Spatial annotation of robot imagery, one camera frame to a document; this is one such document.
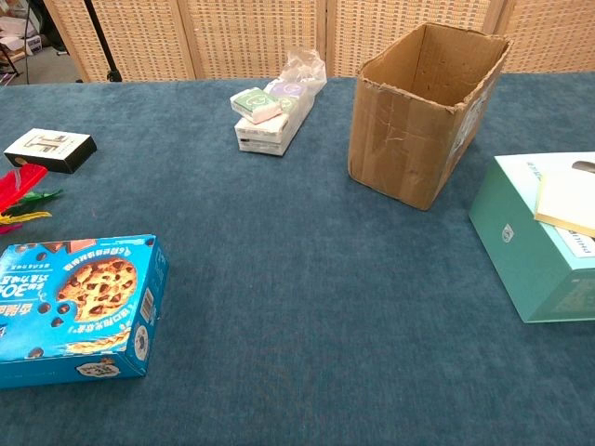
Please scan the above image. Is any pale yellow notepad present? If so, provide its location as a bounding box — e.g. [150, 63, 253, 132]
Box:
[534, 167, 595, 239]

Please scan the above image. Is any woven wicker screen panel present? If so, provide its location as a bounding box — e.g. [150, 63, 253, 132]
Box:
[495, 0, 595, 74]
[43, 0, 196, 84]
[178, 0, 328, 80]
[324, 0, 506, 78]

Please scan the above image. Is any blue velvet table cloth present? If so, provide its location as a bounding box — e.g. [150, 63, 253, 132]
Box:
[0, 71, 595, 446]

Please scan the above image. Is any blue chocolate cookie box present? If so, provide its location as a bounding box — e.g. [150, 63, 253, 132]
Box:
[0, 233, 171, 390]

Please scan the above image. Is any green-topped white box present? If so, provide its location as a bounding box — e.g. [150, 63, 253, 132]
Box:
[230, 87, 284, 125]

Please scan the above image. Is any green Philips product box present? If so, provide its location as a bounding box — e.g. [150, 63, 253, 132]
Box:
[468, 151, 595, 324]

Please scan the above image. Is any white tissue packs bundle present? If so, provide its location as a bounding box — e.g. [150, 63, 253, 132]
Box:
[233, 46, 328, 157]

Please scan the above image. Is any colourful feather shuttlecock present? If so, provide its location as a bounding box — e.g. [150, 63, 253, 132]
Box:
[0, 164, 64, 236]

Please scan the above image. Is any black and white small box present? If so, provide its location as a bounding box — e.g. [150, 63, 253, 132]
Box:
[3, 127, 99, 175]

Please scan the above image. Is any open brown cardboard box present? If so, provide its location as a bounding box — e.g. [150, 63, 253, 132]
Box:
[347, 21, 512, 212]

